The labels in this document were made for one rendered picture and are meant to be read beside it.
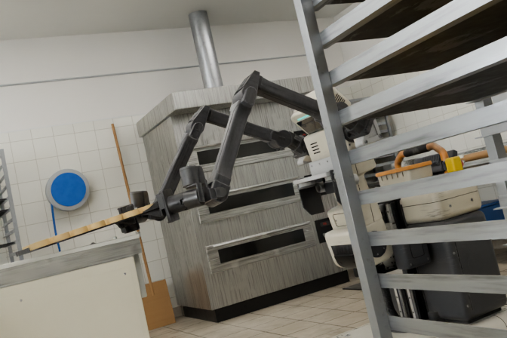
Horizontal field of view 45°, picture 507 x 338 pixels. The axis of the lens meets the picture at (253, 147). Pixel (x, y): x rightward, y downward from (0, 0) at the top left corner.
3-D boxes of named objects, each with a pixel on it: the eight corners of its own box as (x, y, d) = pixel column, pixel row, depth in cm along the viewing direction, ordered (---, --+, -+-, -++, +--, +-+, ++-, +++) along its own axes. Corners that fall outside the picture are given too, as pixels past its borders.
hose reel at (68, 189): (105, 278, 586) (83, 167, 596) (108, 278, 573) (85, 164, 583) (61, 289, 567) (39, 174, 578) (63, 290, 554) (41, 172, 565)
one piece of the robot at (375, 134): (375, 140, 236) (364, 113, 237) (382, 138, 232) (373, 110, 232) (355, 148, 231) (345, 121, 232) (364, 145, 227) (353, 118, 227)
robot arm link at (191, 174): (228, 197, 187) (216, 204, 194) (220, 161, 190) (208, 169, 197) (193, 201, 181) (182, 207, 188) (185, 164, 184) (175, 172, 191)
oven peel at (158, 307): (145, 331, 562) (97, 125, 605) (145, 331, 565) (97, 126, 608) (176, 322, 576) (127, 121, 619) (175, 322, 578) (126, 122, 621)
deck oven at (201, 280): (221, 327, 498) (170, 92, 517) (176, 318, 605) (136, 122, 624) (371, 279, 568) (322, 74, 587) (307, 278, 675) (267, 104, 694)
